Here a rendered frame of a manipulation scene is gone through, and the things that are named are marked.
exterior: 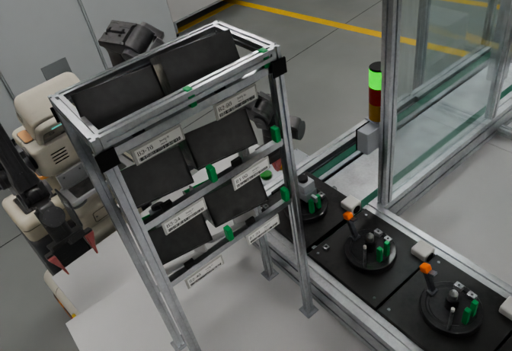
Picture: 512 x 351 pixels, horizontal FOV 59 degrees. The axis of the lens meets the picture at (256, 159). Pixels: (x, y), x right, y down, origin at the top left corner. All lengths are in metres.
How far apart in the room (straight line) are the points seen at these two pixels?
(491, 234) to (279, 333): 0.70
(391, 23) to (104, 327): 1.13
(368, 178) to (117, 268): 0.89
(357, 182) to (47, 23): 3.02
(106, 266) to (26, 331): 1.25
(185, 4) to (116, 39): 4.02
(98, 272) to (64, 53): 2.75
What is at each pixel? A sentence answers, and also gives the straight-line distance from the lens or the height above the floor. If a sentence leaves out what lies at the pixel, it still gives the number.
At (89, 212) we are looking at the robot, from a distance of 1.81.
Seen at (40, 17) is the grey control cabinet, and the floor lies 0.89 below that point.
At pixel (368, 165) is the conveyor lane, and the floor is 0.92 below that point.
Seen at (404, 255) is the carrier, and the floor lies 0.97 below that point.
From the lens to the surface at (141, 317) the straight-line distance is 1.45.
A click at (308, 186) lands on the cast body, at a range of 1.35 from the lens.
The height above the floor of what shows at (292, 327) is 0.86.
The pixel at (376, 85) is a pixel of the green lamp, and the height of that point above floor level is 1.37.
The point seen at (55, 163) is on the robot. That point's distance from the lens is 1.66.
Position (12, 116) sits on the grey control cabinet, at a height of 0.28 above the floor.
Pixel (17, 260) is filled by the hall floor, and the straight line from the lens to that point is 3.20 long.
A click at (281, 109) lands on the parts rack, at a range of 0.84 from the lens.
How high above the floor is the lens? 2.00
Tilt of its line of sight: 39 degrees down
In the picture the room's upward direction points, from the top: 11 degrees counter-clockwise
